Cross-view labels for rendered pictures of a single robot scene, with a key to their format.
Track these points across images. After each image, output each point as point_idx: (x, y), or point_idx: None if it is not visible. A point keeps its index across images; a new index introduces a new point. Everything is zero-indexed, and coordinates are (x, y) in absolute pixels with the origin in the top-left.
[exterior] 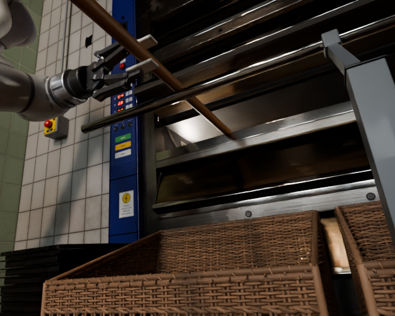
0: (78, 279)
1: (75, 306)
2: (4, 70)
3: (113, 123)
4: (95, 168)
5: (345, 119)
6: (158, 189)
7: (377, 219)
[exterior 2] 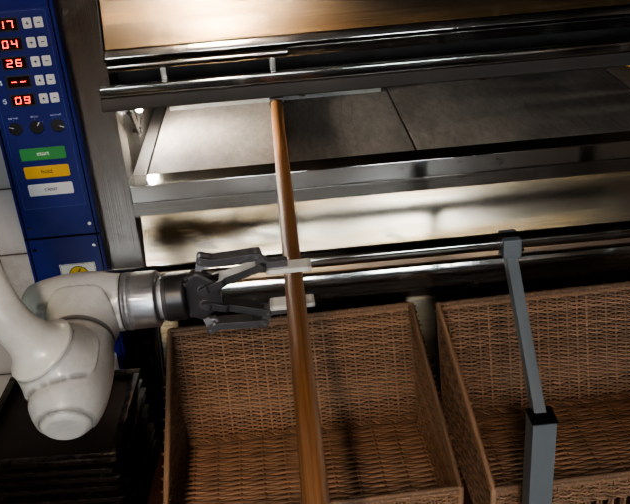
0: None
1: None
2: (108, 363)
3: None
4: None
5: (473, 182)
6: (145, 254)
7: (478, 320)
